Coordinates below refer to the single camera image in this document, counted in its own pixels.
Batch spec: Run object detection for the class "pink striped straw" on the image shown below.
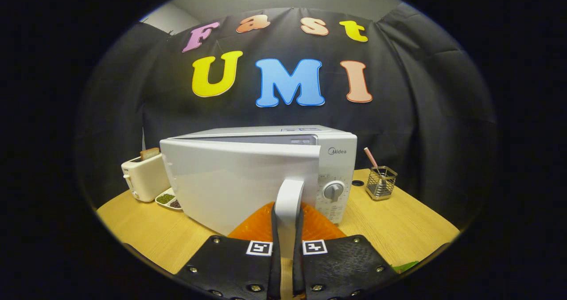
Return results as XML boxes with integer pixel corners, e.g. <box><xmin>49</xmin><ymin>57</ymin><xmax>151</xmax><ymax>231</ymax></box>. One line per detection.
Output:
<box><xmin>364</xmin><ymin>147</ymin><xmax>386</xmax><ymax>185</ymax></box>

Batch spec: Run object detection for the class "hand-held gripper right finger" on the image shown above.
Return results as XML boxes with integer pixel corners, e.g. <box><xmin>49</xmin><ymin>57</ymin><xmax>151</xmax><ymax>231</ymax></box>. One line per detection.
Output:
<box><xmin>292</xmin><ymin>203</ymin><xmax>401</xmax><ymax>300</ymax></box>

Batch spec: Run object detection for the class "black backdrop cloth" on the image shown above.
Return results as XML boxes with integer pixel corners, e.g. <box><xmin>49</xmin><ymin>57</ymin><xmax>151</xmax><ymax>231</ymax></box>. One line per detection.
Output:
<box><xmin>75</xmin><ymin>3</ymin><xmax>499</xmax><ymax>230</ymax></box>

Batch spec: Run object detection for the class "white microwave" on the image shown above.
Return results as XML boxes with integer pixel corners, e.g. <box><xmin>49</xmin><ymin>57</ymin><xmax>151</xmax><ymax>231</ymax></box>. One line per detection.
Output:
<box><xmin>159</xmin><ymin>125</ymin><xmax>357</xmax><ymax>260</ymax></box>

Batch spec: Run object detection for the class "brown bread lettuce sandwich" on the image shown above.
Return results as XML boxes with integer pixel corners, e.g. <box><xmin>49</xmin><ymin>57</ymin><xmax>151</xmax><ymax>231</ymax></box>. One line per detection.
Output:
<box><xmin>392</xmin><ymin>261</ymin><xmax>419</xmax><ymax>274</ymax></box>

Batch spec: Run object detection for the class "white divided bean dish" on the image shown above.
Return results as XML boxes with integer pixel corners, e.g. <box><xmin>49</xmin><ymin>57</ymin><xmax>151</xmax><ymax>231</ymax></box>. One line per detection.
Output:
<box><xmin>155</xmin><ymin>187</ymin><xmax>183</xmax><ymax>211</ymax></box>

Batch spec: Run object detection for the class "metal wire utensil holder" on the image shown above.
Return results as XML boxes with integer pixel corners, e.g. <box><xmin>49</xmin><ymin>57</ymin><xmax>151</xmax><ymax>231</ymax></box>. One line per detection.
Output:
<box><xmin>366</xmin><ymin>166</ymin><xmax>398</xmax><ymax>201</ymax></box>

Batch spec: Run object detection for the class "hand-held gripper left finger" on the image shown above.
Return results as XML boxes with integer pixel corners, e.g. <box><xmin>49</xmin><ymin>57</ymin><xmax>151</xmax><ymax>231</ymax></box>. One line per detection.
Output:
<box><xmin>175</xmin><ymin>201</ymin><xmax>283</xmax><ymax>300</ymax></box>

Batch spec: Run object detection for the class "white toaster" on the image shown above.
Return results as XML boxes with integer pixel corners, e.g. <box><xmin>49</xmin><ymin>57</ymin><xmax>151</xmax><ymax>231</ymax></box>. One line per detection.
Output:
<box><xmin>121</xmin><ymin>153</ymin><xmax>171</xmax><ymax>203</ymax></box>

